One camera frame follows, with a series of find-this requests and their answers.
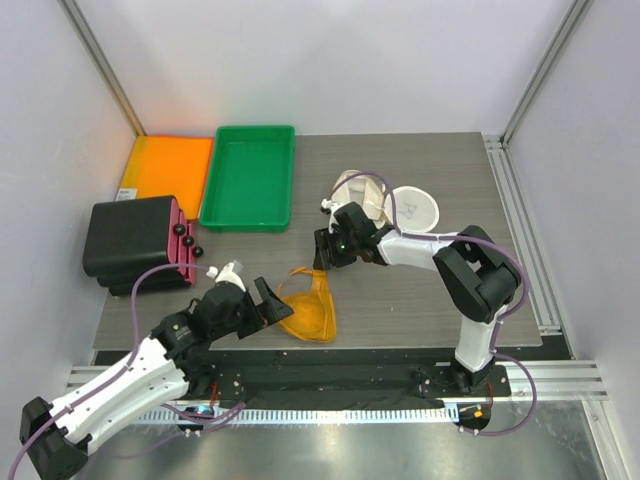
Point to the left aluminium frame post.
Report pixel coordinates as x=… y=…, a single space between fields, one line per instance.
x=89 y=41

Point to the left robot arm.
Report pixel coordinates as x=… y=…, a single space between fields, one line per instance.
x=171 y=363

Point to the aluminium frame post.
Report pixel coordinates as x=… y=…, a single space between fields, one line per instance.
x=560 y=40
x=89 y=41

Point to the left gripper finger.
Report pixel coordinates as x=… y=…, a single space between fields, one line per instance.
x=267 y=295
x=276 y=310

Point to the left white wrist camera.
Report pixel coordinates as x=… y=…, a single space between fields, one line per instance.
x=229 y=273

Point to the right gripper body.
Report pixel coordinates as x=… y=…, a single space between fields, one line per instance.
x=344 y=252

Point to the white slotted cable duct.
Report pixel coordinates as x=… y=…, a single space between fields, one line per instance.
x=250 y=417

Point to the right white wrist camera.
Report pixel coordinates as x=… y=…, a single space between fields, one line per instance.
x=329 y=207

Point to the orange lace bra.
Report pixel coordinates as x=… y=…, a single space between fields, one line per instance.
x=314 y=314

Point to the orange clip file folder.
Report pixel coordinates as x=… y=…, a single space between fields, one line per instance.
x=166 y=165

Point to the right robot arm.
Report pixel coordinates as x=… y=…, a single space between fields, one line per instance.
x=480 y=280

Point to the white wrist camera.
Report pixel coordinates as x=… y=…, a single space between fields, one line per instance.
x=329 y=207
x=229 y=273

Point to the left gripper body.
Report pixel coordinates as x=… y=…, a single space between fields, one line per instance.
x=246 y=319

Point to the green plastic tray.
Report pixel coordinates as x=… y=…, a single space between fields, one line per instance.
x=249 y=184

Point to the right aluminium frame post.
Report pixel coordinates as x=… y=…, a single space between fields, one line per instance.
x=560 y=40

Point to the black pink drawer unit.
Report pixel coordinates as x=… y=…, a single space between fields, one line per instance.
x=129 y=237

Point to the front aluminium rail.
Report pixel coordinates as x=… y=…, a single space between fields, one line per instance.
x=550 y=382

